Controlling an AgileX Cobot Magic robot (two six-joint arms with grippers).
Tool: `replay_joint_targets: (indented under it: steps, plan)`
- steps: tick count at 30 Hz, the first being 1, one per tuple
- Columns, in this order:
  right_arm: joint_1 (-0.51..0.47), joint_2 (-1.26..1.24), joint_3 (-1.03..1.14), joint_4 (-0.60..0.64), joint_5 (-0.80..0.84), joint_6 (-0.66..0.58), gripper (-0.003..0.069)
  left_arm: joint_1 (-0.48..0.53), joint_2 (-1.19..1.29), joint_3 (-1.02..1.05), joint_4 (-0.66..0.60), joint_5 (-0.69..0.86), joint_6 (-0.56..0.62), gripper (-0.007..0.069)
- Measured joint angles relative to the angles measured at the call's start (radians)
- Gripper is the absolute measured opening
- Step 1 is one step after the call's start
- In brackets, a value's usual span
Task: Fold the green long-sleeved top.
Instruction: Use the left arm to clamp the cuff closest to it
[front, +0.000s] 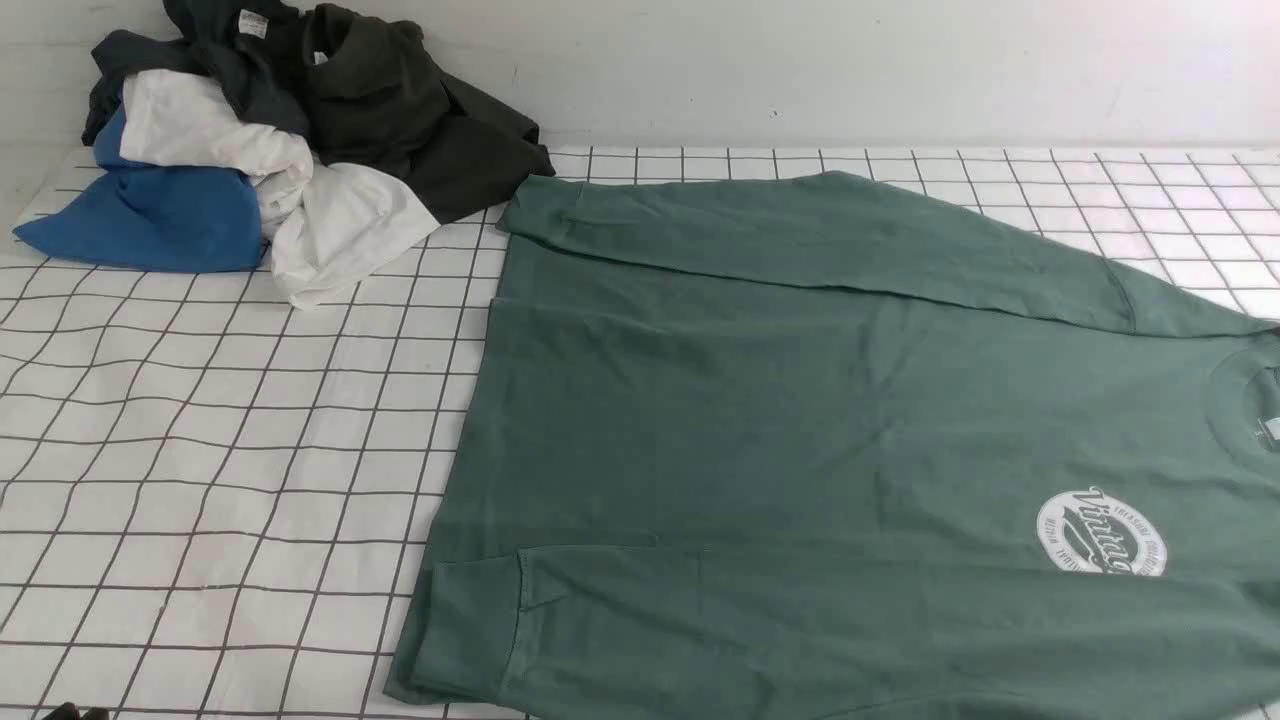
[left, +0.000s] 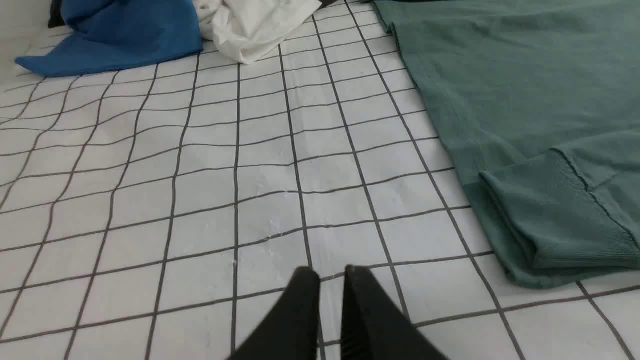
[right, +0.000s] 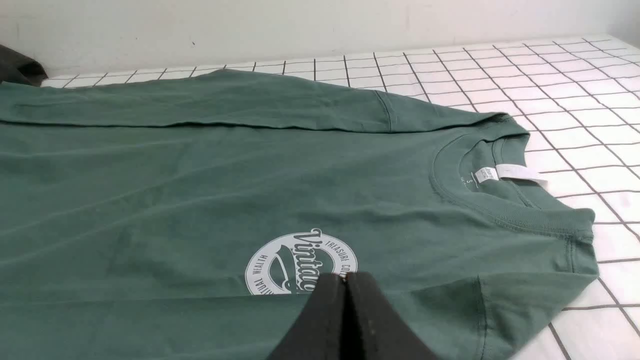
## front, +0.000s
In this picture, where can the green long sleeve shirt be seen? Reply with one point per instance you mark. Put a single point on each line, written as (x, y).
(821, 448)

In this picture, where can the blue shirt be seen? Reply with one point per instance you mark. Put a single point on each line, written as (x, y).
(154, 219)

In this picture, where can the white shirt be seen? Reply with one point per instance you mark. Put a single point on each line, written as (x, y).
(329, 226)

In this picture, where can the dark olive shirt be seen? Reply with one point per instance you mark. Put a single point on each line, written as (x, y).
(374, 96)

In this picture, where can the dark teal shirt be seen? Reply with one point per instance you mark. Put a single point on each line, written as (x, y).
(228, 41)

